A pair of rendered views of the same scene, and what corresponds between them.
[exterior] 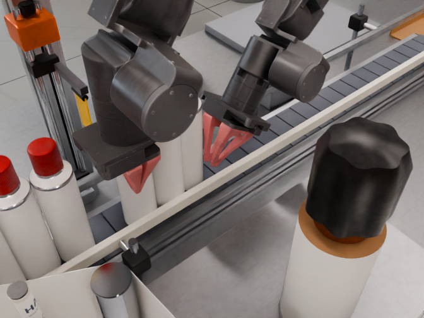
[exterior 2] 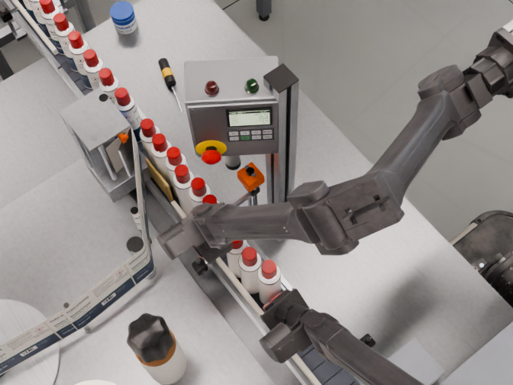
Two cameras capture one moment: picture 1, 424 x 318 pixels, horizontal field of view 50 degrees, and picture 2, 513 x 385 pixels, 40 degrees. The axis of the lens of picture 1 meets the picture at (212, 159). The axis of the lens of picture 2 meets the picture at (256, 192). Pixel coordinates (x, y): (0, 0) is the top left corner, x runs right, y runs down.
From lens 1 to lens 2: 128 cm
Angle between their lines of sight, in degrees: 54
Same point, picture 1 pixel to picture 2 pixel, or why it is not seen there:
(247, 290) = (183, 329)
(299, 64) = (272, 338)
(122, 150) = not seen: hidden behind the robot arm
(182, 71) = (167, 247)
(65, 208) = not seen: hidden behind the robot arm
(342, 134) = (150, 320)
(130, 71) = (177, 227)
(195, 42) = (491, 306)
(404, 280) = not seen: outside the picture
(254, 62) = (291, 313)
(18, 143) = (328, 180)
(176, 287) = (188, 291)
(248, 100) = (278, 316)
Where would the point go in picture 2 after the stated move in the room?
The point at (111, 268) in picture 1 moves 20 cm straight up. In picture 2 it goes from (140, 244) to (121, 204)
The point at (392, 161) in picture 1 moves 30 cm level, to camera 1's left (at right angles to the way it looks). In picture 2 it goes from (132, 338) to (148, 197)
